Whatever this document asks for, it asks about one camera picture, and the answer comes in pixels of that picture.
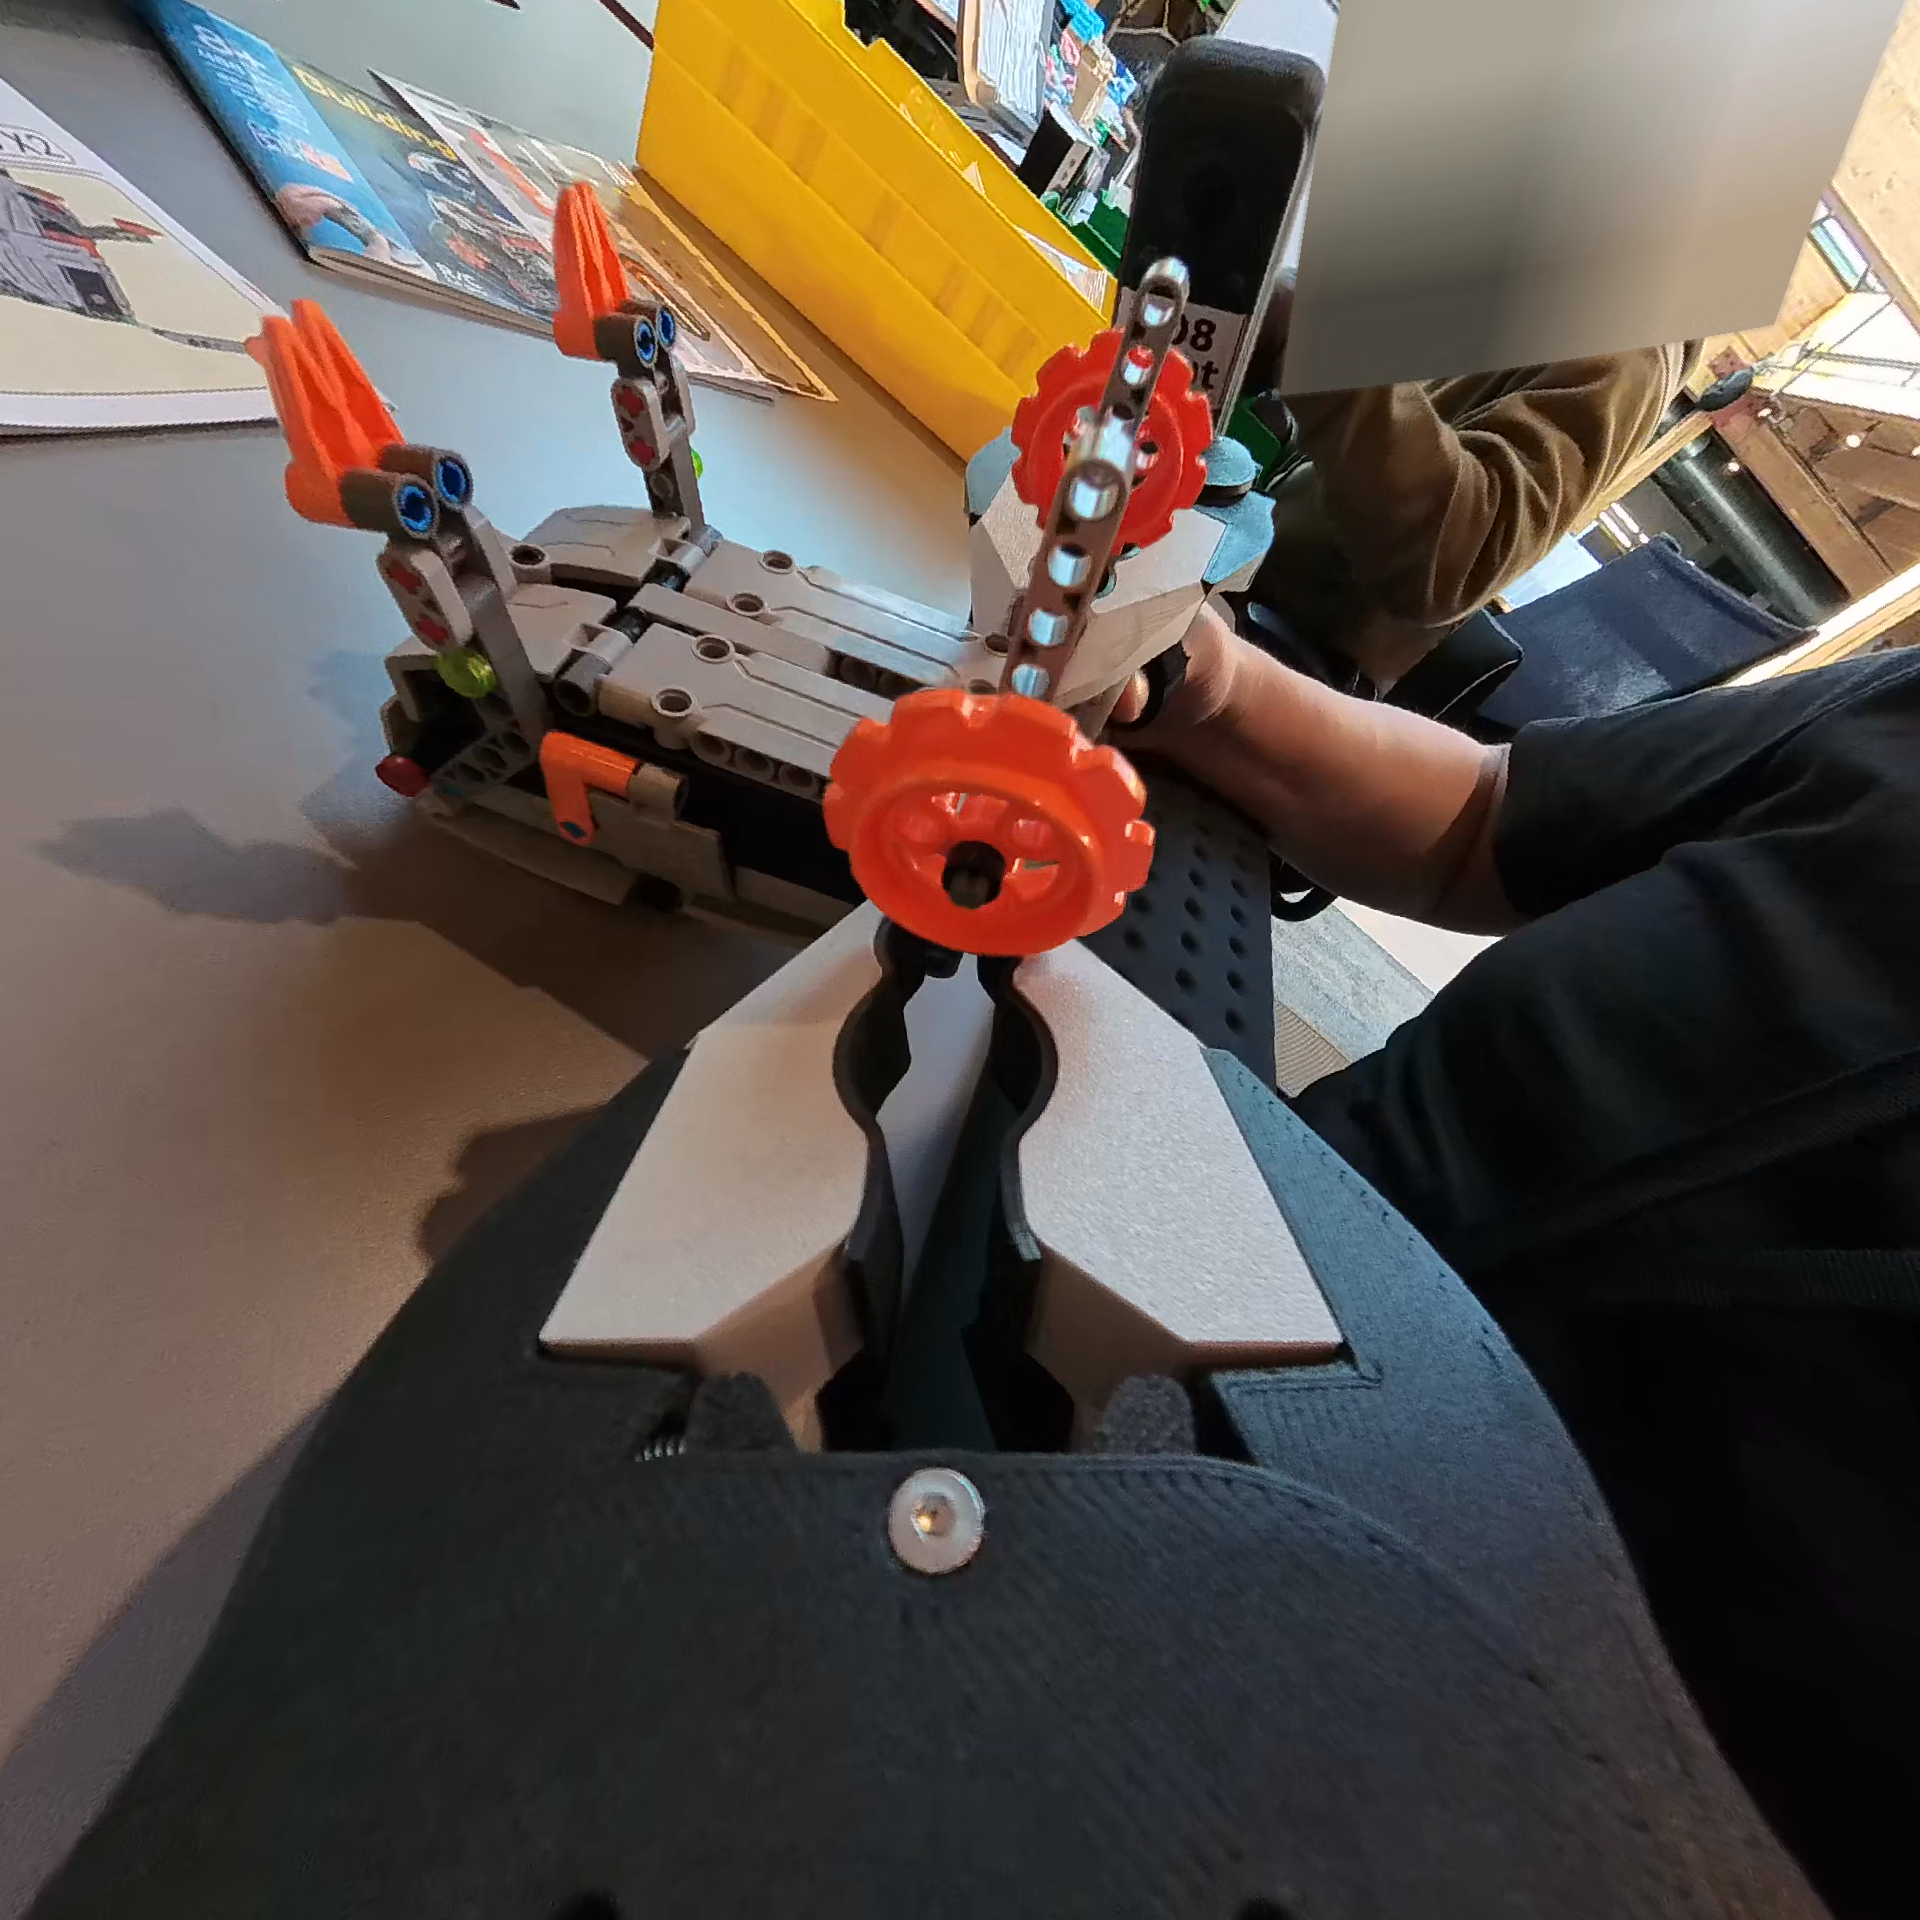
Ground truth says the tan printed sheet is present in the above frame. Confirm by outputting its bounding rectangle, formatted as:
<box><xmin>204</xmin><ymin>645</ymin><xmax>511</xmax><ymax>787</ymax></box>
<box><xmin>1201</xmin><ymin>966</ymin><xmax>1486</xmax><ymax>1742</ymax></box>
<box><xmin>374</xmin><ymin>74</ymin><xmax>836</xmax><ymax>404</ymax></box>

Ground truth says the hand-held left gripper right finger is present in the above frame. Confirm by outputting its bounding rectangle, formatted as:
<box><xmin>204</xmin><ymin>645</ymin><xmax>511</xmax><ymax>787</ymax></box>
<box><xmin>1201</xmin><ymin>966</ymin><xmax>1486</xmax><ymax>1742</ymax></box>
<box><xmin>979</xmin><ymin>953</ymin><xmax>1347</xmax><ymax>1452</ymax></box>

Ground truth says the person's right hand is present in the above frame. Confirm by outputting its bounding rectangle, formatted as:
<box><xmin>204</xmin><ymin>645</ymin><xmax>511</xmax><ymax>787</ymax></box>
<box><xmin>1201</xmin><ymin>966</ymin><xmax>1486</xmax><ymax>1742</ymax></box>
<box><xmin>1109</xmin><ymin>600</ymin><xmax>1310</xmax><ymax>879</ymax></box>

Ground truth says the grey orange building-block robot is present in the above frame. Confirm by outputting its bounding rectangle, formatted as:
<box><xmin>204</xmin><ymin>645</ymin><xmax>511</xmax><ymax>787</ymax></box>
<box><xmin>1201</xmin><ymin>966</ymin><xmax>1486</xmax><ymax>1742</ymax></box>
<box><xmin>249</xmin><ymin>181</ymin><xmax>1022</xmax><ymax>939</ymax></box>

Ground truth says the white instruction booklet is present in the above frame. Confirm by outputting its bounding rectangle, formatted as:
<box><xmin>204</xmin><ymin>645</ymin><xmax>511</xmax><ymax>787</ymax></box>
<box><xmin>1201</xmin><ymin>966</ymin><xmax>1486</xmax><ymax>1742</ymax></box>
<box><xmin>0</xmin><ymin>82</ymin><xmax>287</xmax><ymax>437</ymax></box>

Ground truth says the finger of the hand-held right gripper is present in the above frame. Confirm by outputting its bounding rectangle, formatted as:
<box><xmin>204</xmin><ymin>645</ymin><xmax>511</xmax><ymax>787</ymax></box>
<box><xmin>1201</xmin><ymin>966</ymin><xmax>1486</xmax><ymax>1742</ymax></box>
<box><xmin>1071</xmin><ymin>503</ymin><xmax>1237</xmax><ymax>707</ymax></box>
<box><xmin>969</xmin><ymin>495</ymin><xmax>1061</xmax><ymax>669</ymax></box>

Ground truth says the black perforated chair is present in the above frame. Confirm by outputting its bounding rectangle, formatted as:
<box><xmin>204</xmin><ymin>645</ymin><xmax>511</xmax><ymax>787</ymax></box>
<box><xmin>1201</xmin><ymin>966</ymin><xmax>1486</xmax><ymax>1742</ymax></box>
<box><xmin>1082</xmin><ymin>780</ymin><xmax>1286</xmax><ymax>1090</ymax></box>

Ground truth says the yellow plastic bin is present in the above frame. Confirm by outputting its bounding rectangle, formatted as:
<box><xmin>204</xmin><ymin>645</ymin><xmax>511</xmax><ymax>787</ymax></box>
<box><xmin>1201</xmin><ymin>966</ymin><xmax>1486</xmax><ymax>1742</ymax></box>
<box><xmin>637</xmin><ymin>0</ymin><xmax>1120</xmax><ymax>458</ymax></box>

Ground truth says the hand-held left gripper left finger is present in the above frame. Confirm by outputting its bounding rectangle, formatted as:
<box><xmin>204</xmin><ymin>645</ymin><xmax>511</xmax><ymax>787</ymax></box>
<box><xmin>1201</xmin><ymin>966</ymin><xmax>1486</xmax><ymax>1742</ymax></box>
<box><xmin>537</xmin><ymin>906</ymin><xmax>921</xmax><ymax>1452</ymax></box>

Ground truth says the person's right forearm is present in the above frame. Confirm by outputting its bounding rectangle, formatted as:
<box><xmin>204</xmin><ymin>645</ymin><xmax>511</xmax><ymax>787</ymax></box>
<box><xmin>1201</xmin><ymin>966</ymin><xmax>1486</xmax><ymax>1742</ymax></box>
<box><xmin>1253</xmin><ymin>683</ymin><xmax>1519</xmax><ymax>939</ymax></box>

